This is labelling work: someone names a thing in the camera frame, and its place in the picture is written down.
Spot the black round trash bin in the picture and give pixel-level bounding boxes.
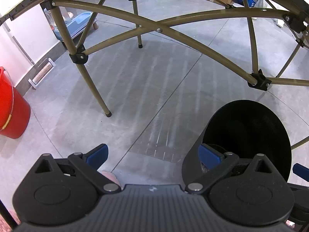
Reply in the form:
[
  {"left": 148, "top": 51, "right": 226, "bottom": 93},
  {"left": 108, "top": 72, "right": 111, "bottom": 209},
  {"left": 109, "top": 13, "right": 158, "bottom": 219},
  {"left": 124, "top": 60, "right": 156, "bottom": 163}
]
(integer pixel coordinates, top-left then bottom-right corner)
[{"left": 182, "top": 100, "right": 292, "bottom": 184}]

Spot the folding slatted camping table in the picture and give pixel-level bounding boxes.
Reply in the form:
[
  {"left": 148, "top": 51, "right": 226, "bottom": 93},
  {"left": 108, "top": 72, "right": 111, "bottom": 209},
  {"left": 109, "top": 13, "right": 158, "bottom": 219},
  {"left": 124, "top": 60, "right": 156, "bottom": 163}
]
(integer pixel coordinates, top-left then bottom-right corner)
[{"left": 1, "top": 0, "right": 308, "bottom": 117}]

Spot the red plastic bucket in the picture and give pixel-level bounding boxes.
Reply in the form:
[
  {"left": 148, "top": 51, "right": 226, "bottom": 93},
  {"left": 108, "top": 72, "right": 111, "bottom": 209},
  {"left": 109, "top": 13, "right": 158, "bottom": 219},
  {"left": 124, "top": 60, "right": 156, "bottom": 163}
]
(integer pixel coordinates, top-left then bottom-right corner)
[{"left": 0, "top": 67, "right": 31, "bottom": 139}]

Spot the white floor squeegee mop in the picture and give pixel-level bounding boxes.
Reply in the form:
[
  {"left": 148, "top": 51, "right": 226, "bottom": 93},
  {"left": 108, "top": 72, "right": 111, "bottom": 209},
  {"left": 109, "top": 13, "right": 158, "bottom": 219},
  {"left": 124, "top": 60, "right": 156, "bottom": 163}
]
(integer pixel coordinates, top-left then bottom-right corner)
[{"left": 1, "top": 23, "right": 59, "bottom": 95}]

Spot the pink fluffy rug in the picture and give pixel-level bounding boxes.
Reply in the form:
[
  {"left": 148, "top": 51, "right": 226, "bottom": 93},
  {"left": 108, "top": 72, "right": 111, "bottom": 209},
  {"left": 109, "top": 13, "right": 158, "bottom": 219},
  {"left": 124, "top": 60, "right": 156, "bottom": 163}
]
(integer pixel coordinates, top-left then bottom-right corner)
[{"left": 0, "top": 207, "right": 20, "bottom": 230}]

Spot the light blue stool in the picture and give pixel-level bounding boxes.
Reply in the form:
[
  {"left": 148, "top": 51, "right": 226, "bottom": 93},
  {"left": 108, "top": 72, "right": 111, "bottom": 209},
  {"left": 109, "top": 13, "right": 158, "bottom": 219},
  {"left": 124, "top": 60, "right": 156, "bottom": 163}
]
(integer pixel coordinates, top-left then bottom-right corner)
[{"left": 43, "top": 7, "right": 93, "bottom": 41}]

